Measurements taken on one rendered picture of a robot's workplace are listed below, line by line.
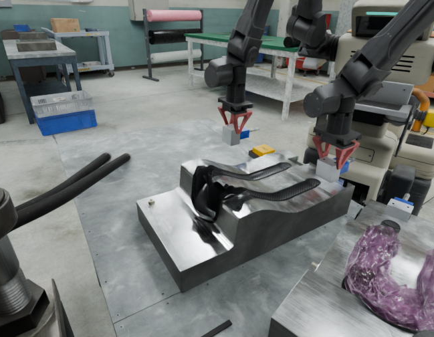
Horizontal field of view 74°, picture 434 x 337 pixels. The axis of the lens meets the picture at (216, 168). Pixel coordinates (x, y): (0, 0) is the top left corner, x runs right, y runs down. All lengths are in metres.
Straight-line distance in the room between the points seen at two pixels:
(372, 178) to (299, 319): 0.76
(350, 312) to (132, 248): 0.46
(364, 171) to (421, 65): 0.37
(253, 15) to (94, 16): 6.38
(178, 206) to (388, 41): 0.56
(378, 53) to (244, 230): 0.44
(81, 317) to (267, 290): 1.18
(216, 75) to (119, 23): 6.48
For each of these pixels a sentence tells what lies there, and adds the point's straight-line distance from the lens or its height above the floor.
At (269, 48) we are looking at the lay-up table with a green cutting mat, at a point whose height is 0.86.
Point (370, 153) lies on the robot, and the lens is 1.15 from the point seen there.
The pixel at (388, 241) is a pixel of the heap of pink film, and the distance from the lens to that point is 0.63.
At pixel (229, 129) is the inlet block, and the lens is 0.91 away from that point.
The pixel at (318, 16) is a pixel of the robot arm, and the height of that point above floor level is 1.27.
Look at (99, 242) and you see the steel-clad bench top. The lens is 0.76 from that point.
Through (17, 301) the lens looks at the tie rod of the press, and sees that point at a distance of 0.63.
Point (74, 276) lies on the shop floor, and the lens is 1.85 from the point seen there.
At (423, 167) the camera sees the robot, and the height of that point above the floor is 0.75.
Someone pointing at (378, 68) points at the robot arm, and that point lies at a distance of 0.70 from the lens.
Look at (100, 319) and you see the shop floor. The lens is 1.63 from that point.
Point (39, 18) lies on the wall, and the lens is 6.94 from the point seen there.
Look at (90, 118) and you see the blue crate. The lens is 3.82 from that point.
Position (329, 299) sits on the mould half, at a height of 0.91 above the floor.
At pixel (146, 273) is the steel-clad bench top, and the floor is 0.80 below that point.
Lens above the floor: 1.29
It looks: 29 degrees down
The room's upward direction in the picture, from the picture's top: 1 degrees clockwise
